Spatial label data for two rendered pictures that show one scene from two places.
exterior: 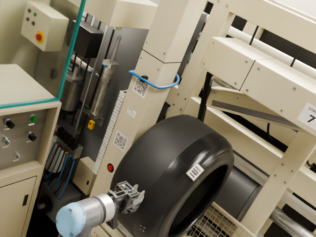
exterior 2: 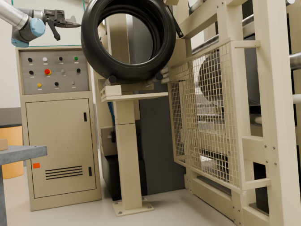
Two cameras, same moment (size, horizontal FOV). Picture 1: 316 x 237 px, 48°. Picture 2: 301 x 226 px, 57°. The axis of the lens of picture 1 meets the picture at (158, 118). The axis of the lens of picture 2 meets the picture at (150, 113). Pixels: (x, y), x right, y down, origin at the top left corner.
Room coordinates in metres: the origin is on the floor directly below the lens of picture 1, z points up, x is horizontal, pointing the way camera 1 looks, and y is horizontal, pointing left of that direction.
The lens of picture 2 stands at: (0.17, -1.49, 0.72)
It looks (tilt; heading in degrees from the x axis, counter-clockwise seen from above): 1 degrees down; 45
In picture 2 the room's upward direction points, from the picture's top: 5 degrees counter-clockwise
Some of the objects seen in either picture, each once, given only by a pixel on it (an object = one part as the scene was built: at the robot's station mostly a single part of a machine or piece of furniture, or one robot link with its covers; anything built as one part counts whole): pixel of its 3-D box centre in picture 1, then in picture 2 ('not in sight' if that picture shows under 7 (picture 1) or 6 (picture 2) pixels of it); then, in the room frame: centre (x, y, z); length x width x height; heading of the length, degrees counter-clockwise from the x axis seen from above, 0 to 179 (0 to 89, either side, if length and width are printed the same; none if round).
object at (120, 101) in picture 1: (112, 134); not in sight; (1.47, 0.18, 1.19); 0.05 x 0.04 x 0.48; 150
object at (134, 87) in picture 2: not in sight; (126, 84); (1.43, 0.01, 0.90); 0.40 x 0.03 x 0.10; 150
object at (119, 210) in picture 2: not in sight; (132, 205); (1.45, 0.09, 0.01); 0.27 x 0.27 x 0.02; 60
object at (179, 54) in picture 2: not in sight; (173, 62); (1.78, -0.14, 1.05); 0.20 x 0.15 x 0.30; 60
